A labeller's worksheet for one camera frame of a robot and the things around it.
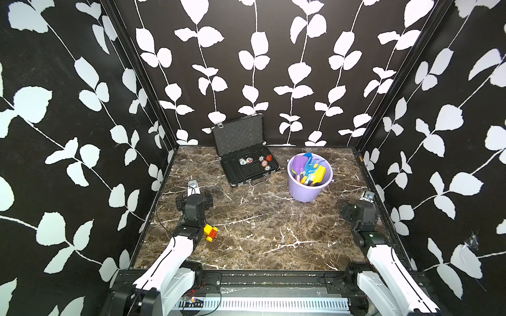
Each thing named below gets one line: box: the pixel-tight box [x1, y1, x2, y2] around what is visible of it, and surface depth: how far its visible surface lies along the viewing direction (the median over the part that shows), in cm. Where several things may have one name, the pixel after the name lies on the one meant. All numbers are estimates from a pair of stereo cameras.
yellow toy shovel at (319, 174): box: [310, 163, 327, 187], surface depth 97 cm
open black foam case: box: [212, 113, 281, 187], surface depth 110 cm
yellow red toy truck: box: [203, 223, 219, 243], surface depth 85 cm
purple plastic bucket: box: [287, 152, 335, 203], surface depth 97 cm
